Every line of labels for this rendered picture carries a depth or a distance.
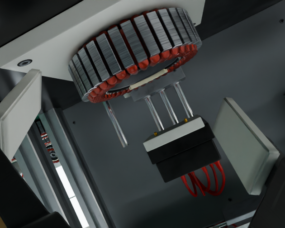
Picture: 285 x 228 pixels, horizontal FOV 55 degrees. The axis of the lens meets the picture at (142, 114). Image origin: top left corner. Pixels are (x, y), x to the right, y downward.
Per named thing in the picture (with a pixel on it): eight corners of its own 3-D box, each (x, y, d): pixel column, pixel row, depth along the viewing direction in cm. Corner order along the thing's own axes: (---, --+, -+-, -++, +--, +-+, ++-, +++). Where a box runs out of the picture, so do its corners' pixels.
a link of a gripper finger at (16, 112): (4, 173, 13) (-12, 171, 13) (41, 109, 20) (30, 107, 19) (2, 120, 12) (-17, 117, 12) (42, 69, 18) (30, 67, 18)
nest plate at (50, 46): (-9, 51, 18) (-2, 69, 18) (207, -72, 15) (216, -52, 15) (79, 74, 32) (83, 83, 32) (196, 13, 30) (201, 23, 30)
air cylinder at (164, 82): (116, 65, 36) (134, 102, 36) (168, 38, 35) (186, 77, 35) (124, 69, 41) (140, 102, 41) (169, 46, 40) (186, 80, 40)
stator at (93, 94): (39, 59, 19) (61, 108, 19) (185, -20, 17) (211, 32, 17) (92, 75, 30) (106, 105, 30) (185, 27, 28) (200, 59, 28)
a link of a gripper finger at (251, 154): (268, 151, 14) (282, 153, 14) (223, 96, 20) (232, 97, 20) (248, 195, 15) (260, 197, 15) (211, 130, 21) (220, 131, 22)
